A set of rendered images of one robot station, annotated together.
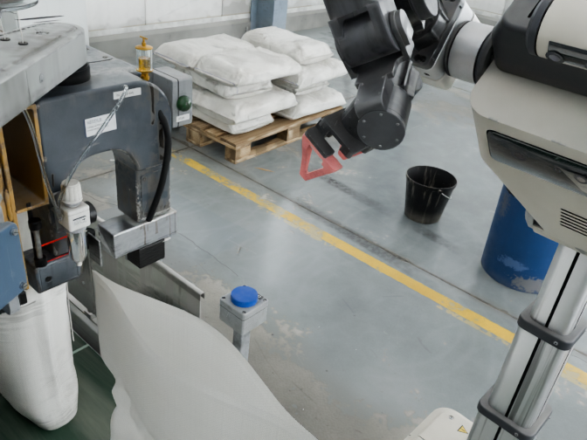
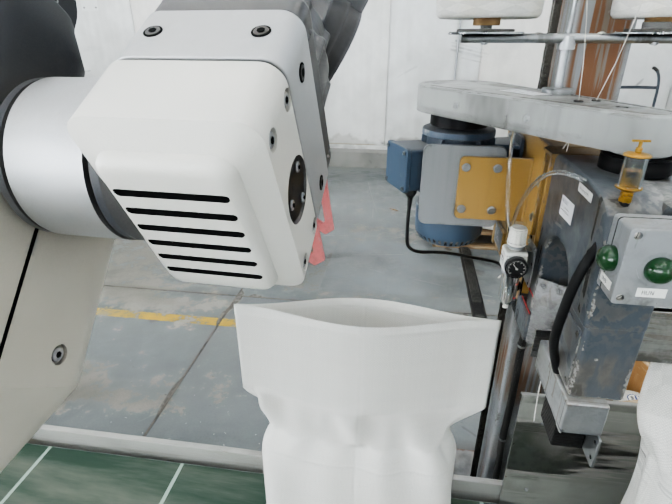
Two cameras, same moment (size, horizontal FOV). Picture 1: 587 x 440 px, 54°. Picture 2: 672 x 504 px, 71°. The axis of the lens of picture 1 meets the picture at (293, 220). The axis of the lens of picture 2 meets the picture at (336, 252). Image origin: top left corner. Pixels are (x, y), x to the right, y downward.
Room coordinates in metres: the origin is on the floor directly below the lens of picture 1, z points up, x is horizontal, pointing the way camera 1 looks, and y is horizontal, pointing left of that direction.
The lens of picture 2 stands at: (1.23, -0.27, 1.51)
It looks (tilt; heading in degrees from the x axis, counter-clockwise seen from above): 25 degrees down; 150
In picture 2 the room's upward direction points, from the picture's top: straight up
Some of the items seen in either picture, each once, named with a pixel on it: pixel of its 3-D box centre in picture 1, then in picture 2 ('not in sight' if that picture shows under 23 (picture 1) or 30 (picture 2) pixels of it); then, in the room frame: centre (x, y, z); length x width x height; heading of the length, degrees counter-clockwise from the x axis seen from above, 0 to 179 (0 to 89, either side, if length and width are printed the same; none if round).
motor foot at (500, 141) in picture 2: not in sight; (494, 152); (0.52, 0.53, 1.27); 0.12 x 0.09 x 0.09; 142
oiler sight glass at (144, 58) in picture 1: (144, 58); (633, 171); (0.94, 0.28, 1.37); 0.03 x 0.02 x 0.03; 52
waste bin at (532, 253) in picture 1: (538, 217); not in sight; (2.53, -1.21, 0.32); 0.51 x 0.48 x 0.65; 142
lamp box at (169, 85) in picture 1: (169, 96); (648, 260); (1.00, 0.25, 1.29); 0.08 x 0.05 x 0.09; 52
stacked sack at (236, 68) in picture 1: (250, 65); not in sight; (3.75, 0.40, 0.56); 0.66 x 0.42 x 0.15; 142
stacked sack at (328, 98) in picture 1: (301, 99); not in sight; (4.24, 0.05, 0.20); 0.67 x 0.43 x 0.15; 142
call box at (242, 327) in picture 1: (243, 309); not in sight; (0.99, 0.09, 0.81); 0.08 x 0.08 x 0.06; 52
